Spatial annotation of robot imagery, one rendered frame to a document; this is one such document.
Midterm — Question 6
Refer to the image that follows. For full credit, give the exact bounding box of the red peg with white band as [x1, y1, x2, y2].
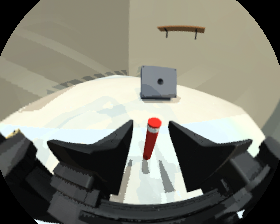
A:
[143, 119, 161, 160]

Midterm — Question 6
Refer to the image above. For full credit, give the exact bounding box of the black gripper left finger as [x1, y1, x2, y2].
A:
[46, 120, 133, 196]

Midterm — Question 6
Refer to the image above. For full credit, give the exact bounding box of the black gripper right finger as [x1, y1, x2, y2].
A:
[167, 120, 253, 193]

